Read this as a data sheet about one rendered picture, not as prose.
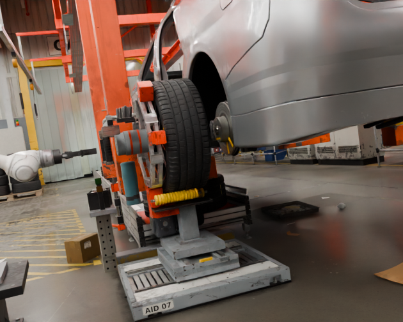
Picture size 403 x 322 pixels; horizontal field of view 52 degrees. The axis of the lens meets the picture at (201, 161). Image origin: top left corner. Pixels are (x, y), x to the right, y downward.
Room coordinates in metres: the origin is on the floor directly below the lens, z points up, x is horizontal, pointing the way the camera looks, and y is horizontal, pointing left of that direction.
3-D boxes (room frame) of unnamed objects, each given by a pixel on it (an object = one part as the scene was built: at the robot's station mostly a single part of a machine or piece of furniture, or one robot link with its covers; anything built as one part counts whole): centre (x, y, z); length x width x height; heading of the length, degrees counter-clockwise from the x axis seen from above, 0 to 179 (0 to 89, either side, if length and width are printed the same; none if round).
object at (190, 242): (2.47, 0.14, 0.32); 0.40 x 0.30 x 0.28; 16
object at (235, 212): (4.16, 0.44, 0.14); 2.47 x 0.85 x 0.27; 16
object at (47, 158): (2.11, 0.77, 0.83); 0.09 x 0.06 x 0.09; 16
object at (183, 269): (2.42, 0.12, 0.13); 0.50 x 0.36 x 0.10; 16
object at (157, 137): (2.12, 0.21, 0.85); 0.09 x 0.08 x 0.07; 16
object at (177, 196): (2.33, 0.17, 0.51); 0.29 x 0.06 x 0.06; 106
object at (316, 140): (5.35, -1.28, 0.69); 0.52 x 0.17 x 0.35; 106
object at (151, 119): (2.42, 0.30, 0.85); 0.54 x 0.07 x 0.54; 16
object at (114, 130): (2.20, 0.45, 0.93); 0.09 x 0.05 x 0.05; 106
